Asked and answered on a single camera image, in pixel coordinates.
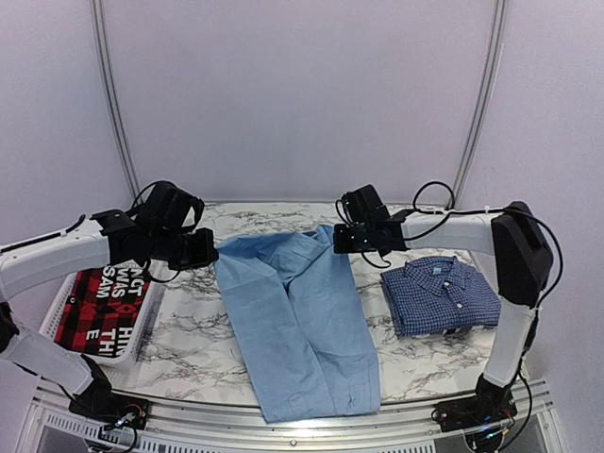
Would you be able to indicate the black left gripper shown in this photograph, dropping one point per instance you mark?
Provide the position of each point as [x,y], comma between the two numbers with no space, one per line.
[205,252]

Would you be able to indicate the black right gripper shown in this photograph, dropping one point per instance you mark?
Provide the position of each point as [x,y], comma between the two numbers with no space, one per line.
[342,245]

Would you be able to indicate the light blue long sleeve shirt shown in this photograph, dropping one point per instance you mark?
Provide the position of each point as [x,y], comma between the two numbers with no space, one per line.
[298,320]

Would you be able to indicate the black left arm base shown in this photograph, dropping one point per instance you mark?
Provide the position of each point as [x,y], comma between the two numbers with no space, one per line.
[108,406]

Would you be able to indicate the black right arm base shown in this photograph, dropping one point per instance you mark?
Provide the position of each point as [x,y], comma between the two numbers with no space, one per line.
[489,404]

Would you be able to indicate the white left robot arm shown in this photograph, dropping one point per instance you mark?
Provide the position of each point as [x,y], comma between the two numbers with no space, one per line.
[30,263]

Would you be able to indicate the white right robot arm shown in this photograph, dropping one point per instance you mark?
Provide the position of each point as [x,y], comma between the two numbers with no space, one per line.
[524,248]

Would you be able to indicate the blue checked folded shirt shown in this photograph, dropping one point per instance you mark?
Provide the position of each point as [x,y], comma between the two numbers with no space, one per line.
[439,295]

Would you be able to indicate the red black plaid shirt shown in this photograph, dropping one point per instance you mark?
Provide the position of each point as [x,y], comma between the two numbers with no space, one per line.
[101,310]

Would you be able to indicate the white plastic laundry basket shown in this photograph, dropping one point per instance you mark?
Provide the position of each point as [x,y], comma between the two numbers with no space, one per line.
[51,322]

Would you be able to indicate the left aluminium corner post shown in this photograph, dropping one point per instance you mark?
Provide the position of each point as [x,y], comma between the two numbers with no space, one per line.
[101,39]

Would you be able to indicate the aluminium corner post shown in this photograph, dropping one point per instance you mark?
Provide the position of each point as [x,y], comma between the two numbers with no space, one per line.
[101,39]
[485,91]

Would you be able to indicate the right aluminium corner post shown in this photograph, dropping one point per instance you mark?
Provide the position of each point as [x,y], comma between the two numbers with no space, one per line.
[485,91]

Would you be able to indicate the aluminium front frame rail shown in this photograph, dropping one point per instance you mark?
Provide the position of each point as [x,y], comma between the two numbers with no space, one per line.
[186,426]

